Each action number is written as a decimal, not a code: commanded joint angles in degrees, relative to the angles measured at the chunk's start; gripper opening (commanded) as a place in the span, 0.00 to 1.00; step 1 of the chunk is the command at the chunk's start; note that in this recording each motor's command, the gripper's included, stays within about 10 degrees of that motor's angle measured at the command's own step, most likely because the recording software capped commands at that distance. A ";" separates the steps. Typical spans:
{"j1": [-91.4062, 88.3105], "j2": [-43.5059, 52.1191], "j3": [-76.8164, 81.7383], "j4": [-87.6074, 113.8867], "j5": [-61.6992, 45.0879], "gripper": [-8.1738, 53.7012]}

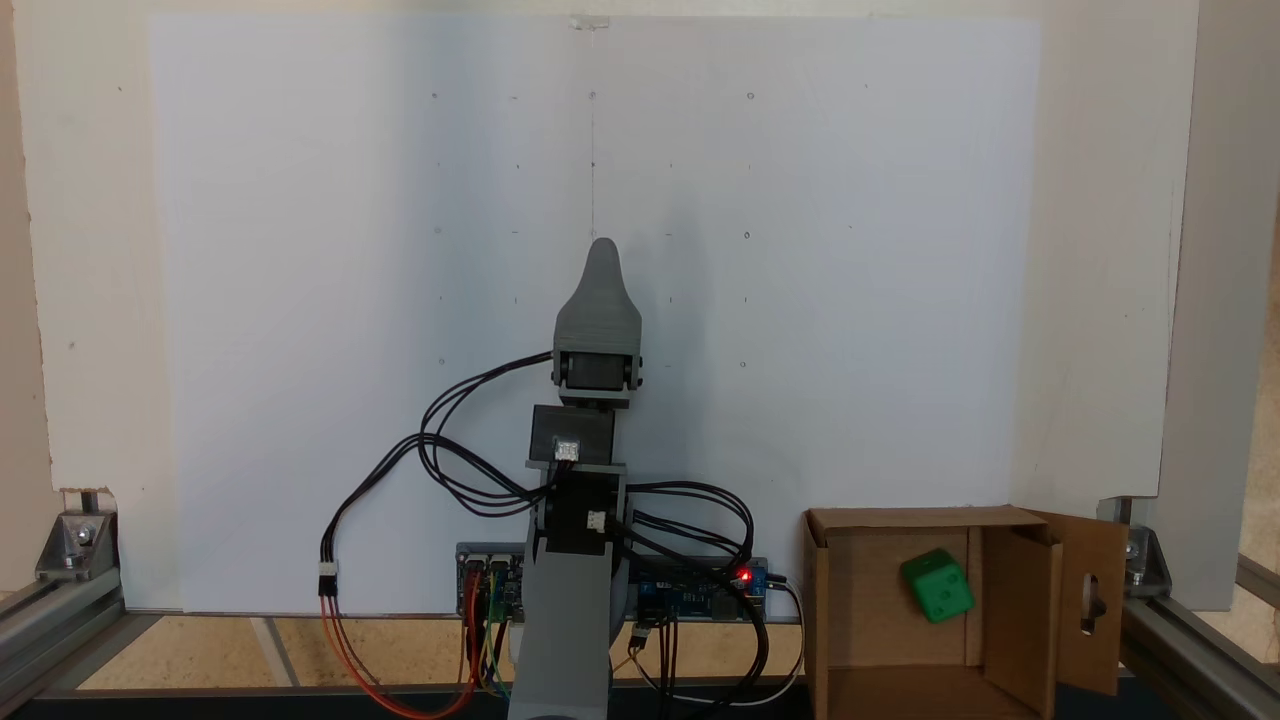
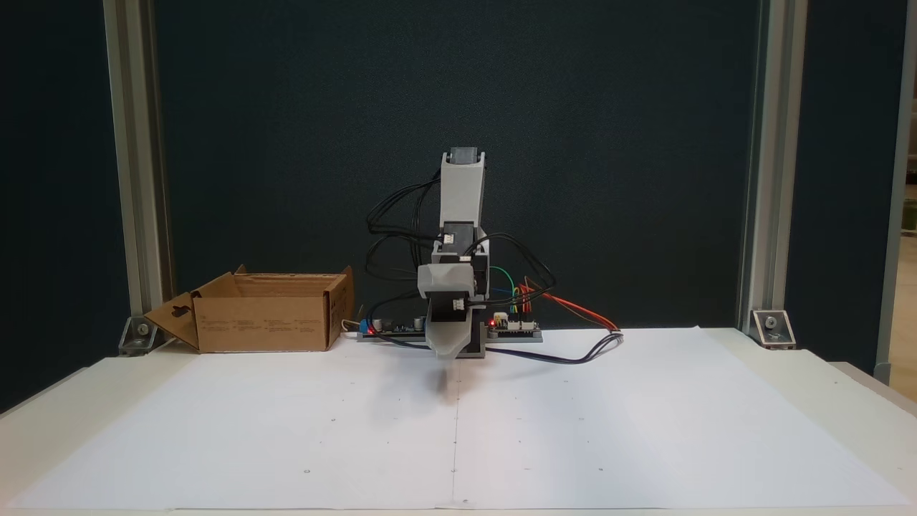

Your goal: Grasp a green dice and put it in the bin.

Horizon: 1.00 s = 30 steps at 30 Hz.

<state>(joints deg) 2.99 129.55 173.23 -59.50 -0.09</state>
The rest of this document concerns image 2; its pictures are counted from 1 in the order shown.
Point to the small circuit board with connectors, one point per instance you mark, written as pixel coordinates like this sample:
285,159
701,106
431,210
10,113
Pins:
516,327

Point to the brown cardboard box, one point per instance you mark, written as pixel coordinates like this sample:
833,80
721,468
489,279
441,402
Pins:
265,322

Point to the blue circuit board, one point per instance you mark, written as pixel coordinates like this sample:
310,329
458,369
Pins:
394,331

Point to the aluminium frame post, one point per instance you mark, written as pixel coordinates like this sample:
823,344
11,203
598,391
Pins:
136,143
774,143

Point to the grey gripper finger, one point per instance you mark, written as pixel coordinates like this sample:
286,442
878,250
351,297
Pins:
450,338

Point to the aluminium corner bracket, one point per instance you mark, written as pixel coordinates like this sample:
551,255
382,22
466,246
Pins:
772,328
140,335

